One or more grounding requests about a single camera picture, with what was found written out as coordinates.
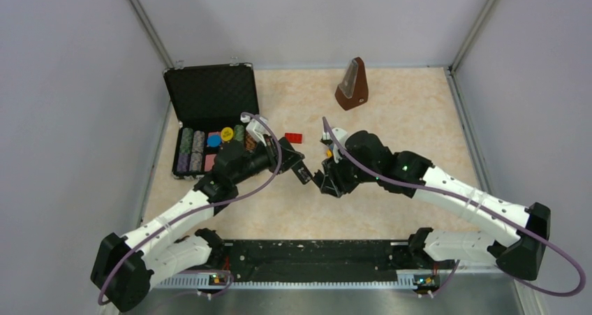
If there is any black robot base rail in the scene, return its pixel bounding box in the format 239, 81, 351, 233
152, 229, 457, 298

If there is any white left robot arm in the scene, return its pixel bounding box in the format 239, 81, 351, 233
90, 135, 312, 312

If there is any black poker chip case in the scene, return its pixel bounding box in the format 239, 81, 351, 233
163, 63, 260, 180

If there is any red toy brick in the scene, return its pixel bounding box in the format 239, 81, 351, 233
284, 133, 303, 144

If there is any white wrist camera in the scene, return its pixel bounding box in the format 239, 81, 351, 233
321, 127, 349, 163
240, 112, 272, 146

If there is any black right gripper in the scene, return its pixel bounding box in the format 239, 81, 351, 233
322, 147, 380, 198

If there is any black remote control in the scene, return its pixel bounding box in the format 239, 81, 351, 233
290, 161, 313, 185

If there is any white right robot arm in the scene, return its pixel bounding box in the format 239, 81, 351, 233
315, 128, 550, 281

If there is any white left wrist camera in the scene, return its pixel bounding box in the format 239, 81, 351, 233
240, 112, 272, 146

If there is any black battery cover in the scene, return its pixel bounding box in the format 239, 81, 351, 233
312, 170, 325, 187

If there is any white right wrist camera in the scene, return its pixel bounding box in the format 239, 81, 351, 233
321, 127, 349, 163

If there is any brown wooden metronome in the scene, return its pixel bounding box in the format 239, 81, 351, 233
334, 57, 369, 111

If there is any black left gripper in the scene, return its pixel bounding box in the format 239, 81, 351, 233
232, 133, 304, 184

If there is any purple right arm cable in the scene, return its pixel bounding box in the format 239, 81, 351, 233
321, 116, 587, 298

